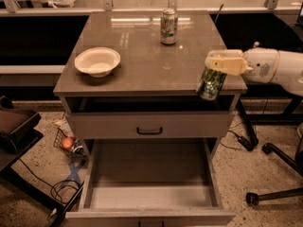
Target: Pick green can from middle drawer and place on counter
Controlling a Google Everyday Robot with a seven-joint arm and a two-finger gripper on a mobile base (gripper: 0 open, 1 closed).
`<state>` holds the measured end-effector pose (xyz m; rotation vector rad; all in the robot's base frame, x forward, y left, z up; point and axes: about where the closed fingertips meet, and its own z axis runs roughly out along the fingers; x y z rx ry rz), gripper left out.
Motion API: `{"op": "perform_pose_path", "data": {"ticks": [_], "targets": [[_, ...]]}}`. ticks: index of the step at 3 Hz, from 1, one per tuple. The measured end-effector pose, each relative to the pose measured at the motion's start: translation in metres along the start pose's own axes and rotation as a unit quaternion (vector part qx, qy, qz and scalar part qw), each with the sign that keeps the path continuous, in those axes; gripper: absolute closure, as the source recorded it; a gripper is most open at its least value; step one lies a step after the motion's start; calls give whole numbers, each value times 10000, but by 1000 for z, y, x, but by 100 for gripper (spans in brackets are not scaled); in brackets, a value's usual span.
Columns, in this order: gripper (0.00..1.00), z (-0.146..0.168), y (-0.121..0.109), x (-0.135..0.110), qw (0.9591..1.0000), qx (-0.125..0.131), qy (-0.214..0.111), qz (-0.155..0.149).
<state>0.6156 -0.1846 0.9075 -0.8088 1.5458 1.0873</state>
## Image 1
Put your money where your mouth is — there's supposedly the black office chair base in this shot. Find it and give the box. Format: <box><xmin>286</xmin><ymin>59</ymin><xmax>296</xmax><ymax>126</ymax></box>
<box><xmin>245</xmin><ymin>135</ymin><xmax>303</xmax><ymax>206</ymax></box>

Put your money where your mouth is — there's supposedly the open middle drawer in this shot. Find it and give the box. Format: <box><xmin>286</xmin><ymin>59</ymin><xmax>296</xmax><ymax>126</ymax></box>
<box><xmin>66</xmin><ymin>139</ymin><xmax>235</xmax><ymax>227</ymax></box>

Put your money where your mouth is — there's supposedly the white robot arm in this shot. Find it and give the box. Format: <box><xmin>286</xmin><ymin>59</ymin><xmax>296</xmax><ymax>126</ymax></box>
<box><xmin>205</xmin><ymin>47</ymin><xmax>303</xmax><ymax>96</ymax></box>

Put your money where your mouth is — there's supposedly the orange fruit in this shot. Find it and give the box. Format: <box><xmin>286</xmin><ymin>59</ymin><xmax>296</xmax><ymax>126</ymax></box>
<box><xmin>61</xmin><ymin>137</ymin><xmax>75</xmax><ymax>150</ymax></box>

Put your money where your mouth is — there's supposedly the black floor cable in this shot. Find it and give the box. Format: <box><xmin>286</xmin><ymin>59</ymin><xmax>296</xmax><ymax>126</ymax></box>
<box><xmin>18</xmin><ymin>157</ymin><xmax>83</xmax><ymax>206</ymax></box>

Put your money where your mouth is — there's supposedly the dark chair at left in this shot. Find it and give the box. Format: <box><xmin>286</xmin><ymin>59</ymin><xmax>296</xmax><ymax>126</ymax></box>
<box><xmin>0</xmin><ymin>96</ymin><xmax>43</xmax><ymax>171</ymax></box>

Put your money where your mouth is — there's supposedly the grey drawer cabinet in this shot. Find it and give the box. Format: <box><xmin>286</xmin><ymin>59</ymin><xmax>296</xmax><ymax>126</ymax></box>
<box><xmin>53</xmin><ymin>10</ymin><xmax>248</xmax><ymax>227</ymax></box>

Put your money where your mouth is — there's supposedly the white green soda can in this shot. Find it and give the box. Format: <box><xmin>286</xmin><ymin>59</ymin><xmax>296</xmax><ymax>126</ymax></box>
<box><xmin>160</xmin><ymin>8</ymin><xmax>178</xmax><ymax>45</ymax></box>

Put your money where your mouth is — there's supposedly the closed top drawer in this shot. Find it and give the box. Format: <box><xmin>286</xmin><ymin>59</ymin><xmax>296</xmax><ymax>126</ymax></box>
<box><xmin>66</xmin><ymin>113</ymin><xmax>234</xmax><ymax>139</ymax></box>

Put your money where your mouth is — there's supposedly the black drawer handle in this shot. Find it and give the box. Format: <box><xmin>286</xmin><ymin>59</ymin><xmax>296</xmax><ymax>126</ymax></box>
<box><xmin>136</xmin><ymin>127</ymin><xmax>163</xmax><ymax>135</ymax></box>

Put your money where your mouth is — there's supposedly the black power adapter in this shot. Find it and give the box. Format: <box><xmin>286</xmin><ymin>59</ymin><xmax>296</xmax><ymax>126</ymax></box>
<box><xmin>232</xmin><ymin>131</ymin><xmax>254</xmax><ymax>151</ymax></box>

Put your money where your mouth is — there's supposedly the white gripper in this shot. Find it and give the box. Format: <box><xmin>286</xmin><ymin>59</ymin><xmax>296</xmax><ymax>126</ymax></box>
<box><xmin>205</xmin><ymin>47</ymin><xmax>279</xmax><ymax>83</ymax></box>

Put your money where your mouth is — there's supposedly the white paper bowl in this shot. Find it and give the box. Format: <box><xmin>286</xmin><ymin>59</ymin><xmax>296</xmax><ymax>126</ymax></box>
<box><xmin>74</xmin><ymin>47</ymin><xmax>120</xmax><ymax>78</ymax></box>

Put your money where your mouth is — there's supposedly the wire basket with snacks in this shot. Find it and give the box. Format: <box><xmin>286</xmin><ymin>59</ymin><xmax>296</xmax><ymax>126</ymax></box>
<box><xmin>53</xmin><ymin>117</ymin><xmax>86</xmax><ymax>159</ymax></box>

